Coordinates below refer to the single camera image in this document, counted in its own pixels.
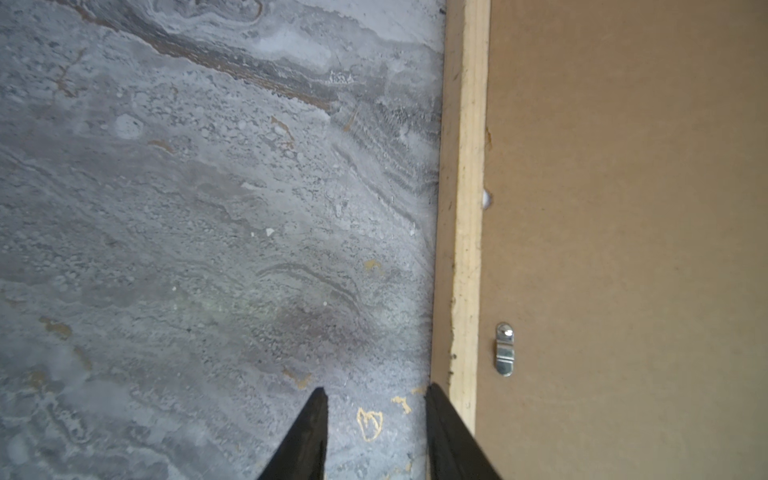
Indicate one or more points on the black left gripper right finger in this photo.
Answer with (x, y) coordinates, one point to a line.
(454, 453)

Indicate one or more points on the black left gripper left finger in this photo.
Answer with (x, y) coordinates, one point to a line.
(302, 453)

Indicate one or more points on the light wooden picture frame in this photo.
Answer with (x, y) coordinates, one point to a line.
(458, 253)

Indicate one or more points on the brown cardboard backing board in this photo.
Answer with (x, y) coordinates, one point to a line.
(624, 280)

